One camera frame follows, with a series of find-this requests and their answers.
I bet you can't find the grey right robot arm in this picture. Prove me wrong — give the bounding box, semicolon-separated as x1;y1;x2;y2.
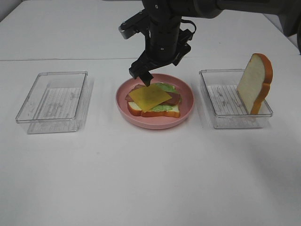
119;0;301;86

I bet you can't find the clear plastic tray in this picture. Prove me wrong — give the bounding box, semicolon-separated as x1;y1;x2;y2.
199;69;273;129
15;71;91;134

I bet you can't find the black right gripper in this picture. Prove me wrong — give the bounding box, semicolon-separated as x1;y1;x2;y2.
129;16;194;87

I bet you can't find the green lettuce leaf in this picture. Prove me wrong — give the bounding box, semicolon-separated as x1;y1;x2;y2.
151;82;181;113

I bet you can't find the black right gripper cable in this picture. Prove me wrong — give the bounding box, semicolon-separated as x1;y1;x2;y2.
180;19;197;36

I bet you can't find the bread slice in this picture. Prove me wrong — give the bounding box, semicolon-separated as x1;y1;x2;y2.
127;102;180;118
237;53;273;114

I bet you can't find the left clear plastic tray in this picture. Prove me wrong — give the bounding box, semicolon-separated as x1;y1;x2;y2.
15;71;91;134

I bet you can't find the long bacon strip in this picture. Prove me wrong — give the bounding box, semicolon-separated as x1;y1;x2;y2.
125;84;142;102

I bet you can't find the right clear plastic tray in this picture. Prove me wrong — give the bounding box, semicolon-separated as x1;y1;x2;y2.
199;69;273;129

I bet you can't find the yellow cheese slice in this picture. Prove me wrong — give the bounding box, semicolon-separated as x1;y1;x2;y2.
129;84;172;112

